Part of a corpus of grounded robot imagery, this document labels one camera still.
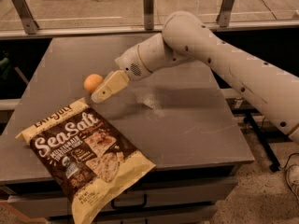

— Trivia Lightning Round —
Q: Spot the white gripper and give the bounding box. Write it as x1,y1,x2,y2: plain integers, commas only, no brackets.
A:
91,44,151,104

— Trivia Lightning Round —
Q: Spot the orange fruit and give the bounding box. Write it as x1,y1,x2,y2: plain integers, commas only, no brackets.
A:
83,74,104,93

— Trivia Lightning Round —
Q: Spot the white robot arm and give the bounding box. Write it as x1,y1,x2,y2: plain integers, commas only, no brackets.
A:
92,11,299,143

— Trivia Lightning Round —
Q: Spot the brown sea salt chip bag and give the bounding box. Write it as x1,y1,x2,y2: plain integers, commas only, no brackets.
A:
17,99,155,224

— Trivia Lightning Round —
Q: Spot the grey drawer cabinet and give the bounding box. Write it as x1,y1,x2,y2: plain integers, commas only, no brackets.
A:
5,170,237,224

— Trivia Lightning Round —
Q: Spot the black stand leg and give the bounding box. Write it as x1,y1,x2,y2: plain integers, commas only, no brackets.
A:
245,112,280,173

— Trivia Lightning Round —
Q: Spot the white shoe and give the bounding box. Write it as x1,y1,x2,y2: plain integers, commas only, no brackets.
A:
286,164,299,202

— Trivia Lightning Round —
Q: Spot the metal horizontal rail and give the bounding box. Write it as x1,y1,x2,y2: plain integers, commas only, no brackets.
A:
0,20,299,40

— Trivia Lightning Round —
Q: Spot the middle metal rail bracket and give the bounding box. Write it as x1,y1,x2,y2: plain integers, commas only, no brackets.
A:
143,0,154,30

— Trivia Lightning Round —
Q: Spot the metal rail bracket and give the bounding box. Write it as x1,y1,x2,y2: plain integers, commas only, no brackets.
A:
11,0,39,35
143,0,154,30
216,0,235,27

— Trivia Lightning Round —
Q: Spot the left metal rail bracket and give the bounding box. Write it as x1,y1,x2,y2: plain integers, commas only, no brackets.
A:
11,0,39,35

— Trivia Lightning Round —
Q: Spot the right metal rail bracket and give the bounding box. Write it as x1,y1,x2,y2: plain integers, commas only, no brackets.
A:
216,0,235,27

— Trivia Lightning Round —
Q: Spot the black drawer handle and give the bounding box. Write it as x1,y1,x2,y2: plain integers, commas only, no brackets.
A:
111,194,148,210

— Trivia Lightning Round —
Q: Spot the black floor cable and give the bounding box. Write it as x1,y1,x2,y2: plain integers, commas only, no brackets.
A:
257,0,278,21

